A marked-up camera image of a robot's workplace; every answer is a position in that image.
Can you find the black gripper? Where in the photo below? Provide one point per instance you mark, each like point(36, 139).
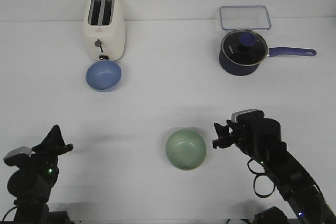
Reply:
point(44, 159)
point(256, 136)

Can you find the green bowl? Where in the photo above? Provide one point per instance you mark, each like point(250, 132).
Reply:
point(186, 149)

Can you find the blue bowl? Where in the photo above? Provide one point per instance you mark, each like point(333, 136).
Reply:
point(104, 76)

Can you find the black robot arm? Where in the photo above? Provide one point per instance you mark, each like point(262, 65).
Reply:
point(122, 175)
point(296, 186)

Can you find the dark blue saucepan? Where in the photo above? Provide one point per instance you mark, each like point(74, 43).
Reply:
point(238, 70)

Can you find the glass pot lid blue knob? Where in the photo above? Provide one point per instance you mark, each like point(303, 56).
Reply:
point(244, 47)

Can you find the clear plastic container blue rim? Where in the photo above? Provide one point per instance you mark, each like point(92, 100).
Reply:
point(252, 17)

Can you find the white toaster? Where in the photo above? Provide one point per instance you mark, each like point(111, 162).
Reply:
point(104, 29)

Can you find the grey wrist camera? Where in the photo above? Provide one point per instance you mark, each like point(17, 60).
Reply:
point(236, 115)
point(18, 157)

